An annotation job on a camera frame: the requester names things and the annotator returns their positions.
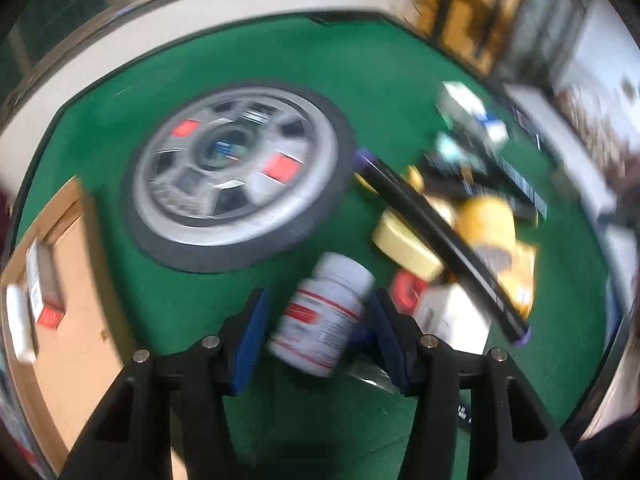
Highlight white charger plug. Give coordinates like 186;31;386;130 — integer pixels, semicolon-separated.
412;284;491;356

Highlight long silver barcode box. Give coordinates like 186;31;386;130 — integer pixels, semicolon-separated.
26;240;66;330

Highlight red hooks plastic package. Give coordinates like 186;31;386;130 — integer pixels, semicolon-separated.
388;269;430;315

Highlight plain white bottle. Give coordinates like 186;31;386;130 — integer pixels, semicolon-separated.
6;283;37;365

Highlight white pill bottle red label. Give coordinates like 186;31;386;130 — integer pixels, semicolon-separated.
267;252;374;378

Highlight yellow cheese cracker packet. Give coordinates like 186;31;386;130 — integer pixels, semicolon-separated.
456;196;537;320

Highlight yellow tape roll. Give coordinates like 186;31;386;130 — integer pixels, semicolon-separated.
372;209;444;282

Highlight black marker purple caps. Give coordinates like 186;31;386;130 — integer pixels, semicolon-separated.
355;148;530;347

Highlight white blue medicine box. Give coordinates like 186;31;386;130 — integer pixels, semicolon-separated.
435;81;509;151

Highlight black marker green caps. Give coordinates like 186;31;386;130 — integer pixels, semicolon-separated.
494;155;548;220

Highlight teal tissue packet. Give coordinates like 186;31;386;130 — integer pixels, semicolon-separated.
434;131;487;174

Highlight cardboard tray box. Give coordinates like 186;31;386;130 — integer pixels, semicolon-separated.
1;177;137;474

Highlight round tire pattern mat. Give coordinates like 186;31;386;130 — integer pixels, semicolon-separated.
122;80;358;274

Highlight yellow wooden cabinet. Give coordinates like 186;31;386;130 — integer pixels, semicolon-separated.
398;0;523;76

